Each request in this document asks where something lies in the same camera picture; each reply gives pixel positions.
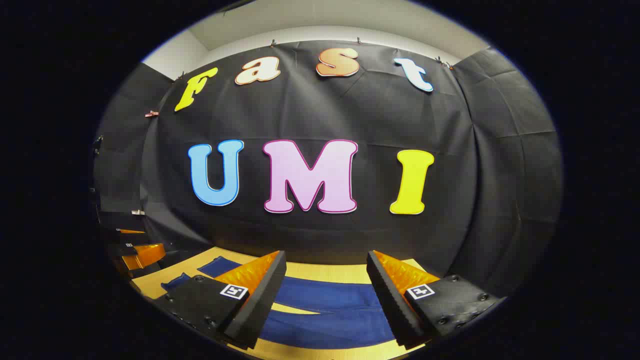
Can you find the blue denim jeans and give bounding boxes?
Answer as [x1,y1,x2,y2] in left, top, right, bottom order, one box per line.
[161,256,401,350]

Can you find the black backdrop cloth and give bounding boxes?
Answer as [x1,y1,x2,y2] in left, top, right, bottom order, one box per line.
[91,40,565,301]

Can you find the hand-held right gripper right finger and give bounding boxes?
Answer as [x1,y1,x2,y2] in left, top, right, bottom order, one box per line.
[366,249,501,350]

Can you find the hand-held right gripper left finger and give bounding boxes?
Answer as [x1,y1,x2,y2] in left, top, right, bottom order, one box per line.
[154,250,289,350]

